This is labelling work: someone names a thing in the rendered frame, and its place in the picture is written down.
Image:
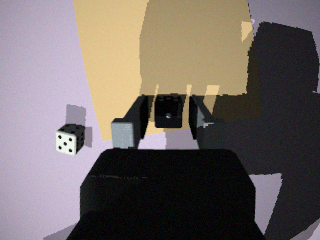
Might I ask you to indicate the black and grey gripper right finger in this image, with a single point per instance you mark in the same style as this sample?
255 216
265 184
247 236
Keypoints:
208 131

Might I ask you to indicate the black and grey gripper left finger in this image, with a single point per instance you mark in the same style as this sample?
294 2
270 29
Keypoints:
127 132

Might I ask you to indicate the white die with black pips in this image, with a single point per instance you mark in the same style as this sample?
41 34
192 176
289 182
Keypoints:
69 139

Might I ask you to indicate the tan flat mat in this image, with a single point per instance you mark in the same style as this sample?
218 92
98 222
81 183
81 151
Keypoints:
183 48

